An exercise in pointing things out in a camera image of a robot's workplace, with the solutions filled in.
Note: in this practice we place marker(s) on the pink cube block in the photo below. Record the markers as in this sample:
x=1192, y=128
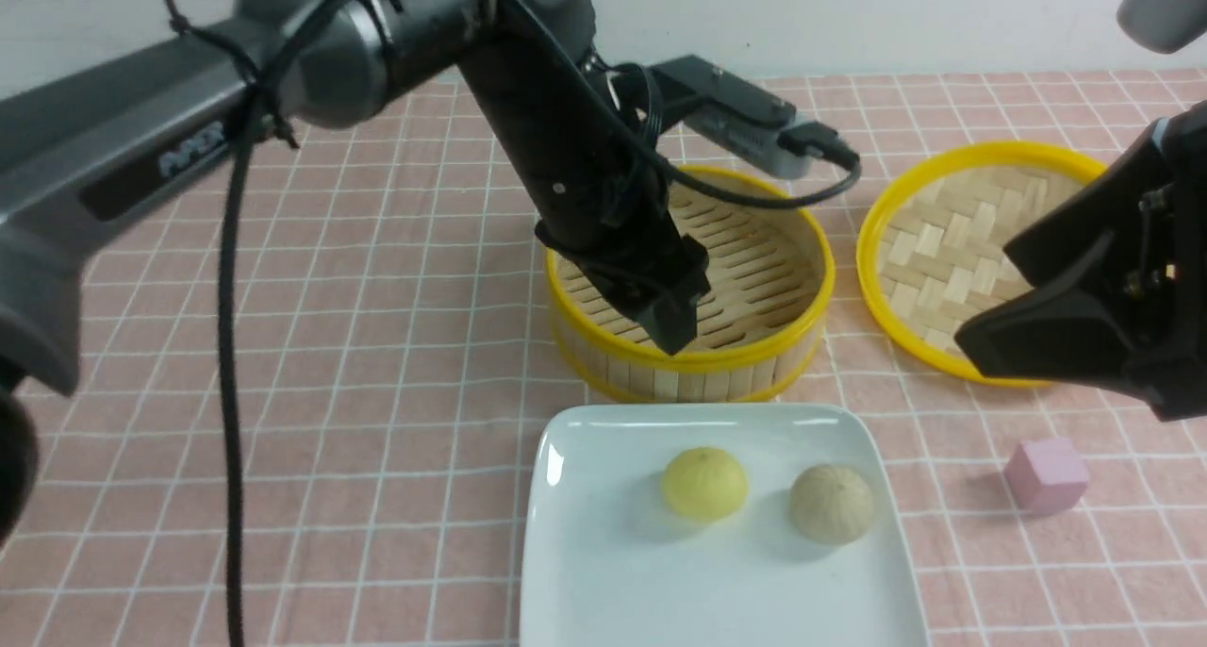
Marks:
x=1047, y=476

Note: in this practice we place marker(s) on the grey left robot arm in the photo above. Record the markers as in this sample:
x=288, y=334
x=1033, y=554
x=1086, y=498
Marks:
x=88, y=156

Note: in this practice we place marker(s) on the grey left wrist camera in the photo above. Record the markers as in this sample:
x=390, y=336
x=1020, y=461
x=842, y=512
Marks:
x=764, y=130

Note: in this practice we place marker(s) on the yellow-rimmed bamboo steamer basket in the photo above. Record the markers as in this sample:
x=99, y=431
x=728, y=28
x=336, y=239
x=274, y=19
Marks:
x=772, y=278

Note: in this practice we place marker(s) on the white square plate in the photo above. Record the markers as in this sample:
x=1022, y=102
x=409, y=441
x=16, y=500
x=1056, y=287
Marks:
x=606, y=563

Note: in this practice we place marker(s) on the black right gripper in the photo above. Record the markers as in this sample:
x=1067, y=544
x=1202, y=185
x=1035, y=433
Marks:
x=1144, y=215

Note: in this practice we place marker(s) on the yellow-rimmed woven steamer lid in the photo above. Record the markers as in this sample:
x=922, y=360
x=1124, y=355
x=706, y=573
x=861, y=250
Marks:
x=930, y=251

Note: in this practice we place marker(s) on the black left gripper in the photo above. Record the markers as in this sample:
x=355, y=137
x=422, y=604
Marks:
x=599, y=206

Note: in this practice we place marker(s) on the yellow steamed bun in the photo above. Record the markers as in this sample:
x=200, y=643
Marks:
x=704, y=485

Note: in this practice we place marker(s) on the pink checkered tablecloth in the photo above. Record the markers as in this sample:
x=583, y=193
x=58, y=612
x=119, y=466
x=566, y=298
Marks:
x=396, y=370

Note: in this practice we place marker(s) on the beige steamed bun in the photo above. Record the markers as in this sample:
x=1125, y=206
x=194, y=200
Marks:
x=832, y=505

